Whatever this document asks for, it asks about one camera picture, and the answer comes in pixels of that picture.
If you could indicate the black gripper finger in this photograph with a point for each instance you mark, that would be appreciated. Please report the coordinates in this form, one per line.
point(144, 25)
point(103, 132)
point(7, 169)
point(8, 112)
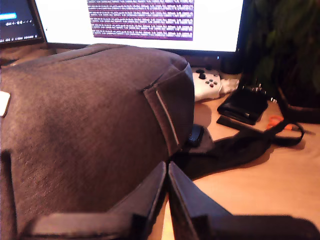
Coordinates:
point(200, 220)
point(120, 220)

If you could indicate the grey fabric backpack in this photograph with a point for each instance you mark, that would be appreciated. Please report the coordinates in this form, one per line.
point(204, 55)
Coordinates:
point(87, 112)

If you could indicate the small black device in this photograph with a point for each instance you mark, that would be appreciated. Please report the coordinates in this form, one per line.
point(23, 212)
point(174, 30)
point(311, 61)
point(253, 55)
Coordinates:
point(195, 135)

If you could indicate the black leather wallet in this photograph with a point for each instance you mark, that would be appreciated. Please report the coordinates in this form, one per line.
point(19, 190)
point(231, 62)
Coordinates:
point(243, 106)

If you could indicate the white game controller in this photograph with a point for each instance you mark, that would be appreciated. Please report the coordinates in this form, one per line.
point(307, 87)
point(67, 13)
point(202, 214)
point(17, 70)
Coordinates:
point(206, 87)

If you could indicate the crumpled white paper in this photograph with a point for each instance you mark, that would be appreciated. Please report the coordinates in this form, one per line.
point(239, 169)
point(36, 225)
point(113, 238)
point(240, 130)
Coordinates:
point(229, 85)

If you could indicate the dark plant pot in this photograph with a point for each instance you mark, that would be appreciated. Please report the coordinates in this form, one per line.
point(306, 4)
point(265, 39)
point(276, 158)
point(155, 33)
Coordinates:
point(303, 110)

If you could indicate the green leafy houseplant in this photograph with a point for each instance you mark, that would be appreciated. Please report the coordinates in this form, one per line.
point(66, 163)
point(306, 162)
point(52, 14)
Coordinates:
point(282, 45)

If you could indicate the monitor with white screen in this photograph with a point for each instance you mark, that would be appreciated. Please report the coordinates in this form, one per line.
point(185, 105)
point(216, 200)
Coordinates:
point(215, 25)

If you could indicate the monitor with dark code screen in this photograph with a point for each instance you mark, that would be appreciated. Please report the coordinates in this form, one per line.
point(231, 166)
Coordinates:
point(17, 27)

